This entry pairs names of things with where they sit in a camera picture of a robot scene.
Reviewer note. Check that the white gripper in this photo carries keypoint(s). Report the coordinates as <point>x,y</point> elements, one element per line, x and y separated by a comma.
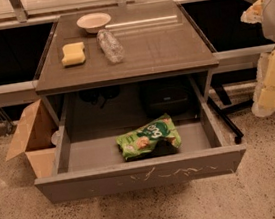
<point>264,99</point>

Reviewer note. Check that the green rice chip bag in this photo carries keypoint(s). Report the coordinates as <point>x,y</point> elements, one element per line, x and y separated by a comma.
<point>140,142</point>

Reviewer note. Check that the grey counter cabinet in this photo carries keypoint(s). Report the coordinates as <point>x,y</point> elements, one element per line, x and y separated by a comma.
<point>158,41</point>

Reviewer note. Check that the grey open drawer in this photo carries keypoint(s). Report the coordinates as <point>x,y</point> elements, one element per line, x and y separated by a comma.
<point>88,162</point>

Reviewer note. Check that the clear plastic water bottle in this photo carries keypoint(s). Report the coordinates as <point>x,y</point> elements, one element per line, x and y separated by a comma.
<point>111,47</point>

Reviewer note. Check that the white bowl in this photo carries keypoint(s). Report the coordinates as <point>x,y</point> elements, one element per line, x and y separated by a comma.
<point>93,23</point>

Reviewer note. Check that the yellow sponge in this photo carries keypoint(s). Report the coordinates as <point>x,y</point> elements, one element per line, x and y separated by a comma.
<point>73,54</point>

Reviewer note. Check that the cardboard box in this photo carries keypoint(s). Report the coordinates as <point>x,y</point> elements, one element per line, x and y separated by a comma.
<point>32,137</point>

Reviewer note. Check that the black stand frame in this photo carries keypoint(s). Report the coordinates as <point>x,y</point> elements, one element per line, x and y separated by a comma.
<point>232,105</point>

